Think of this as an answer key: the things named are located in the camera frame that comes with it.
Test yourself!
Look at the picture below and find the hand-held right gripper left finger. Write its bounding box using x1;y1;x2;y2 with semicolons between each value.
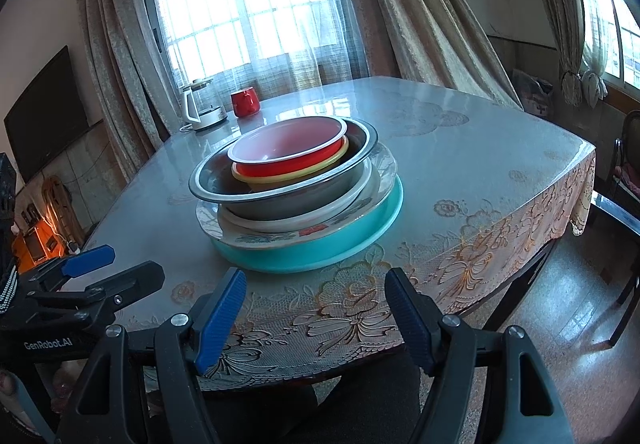
52;268;248;444

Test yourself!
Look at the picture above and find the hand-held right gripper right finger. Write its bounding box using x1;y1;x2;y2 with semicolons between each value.
385;268;576;444

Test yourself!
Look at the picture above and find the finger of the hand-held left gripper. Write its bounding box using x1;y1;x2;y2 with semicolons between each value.
27;245;117;292
25;261;166;327

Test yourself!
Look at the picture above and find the small white floral plate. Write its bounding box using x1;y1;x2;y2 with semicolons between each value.
217;159;376;233

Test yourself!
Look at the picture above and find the teal plate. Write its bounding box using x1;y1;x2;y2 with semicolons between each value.
209;174;405;274

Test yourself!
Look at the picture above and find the stainless steel bowl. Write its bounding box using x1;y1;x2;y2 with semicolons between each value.
188;117;378;221

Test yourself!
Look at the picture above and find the yellow bowl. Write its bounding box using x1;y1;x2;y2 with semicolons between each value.
231;137;349;185

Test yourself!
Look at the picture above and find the large white red-print plate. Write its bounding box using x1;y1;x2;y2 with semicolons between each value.
196;141;398;250

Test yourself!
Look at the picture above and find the red bowl with white inside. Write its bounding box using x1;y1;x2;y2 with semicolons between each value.
227;115;349;177

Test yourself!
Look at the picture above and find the orange box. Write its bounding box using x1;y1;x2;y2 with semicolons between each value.
11;219;57;272

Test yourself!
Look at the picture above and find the person's dark trouser leg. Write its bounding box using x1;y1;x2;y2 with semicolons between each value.
200;349;426;444

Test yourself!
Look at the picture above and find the lace floral tablecloth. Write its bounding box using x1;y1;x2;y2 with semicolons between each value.
82;76;598;392

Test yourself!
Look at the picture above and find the glass electric kettle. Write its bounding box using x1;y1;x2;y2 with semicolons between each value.
179;78;228;134

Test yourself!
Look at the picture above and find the red mug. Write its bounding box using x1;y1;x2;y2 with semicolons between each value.
230;87;260;118

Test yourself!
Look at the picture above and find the dark wooden chair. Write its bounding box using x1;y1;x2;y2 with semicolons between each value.
590;191;640;347

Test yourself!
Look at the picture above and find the pink plastic bag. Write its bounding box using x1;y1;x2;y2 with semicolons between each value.
514;68;555;119

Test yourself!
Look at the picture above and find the sheer white curtain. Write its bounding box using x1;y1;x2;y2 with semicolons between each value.
132;0;371;92

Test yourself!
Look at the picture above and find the dark round-back chair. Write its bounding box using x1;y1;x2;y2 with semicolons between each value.
612;110;640;205

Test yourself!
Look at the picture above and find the side window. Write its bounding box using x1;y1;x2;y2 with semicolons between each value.
567;0;640;90

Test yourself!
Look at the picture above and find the braided grey cable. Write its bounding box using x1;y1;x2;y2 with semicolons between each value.
0;257;17;315

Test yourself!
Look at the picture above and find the black wall television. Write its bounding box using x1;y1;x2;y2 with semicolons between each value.
4;44;92;182

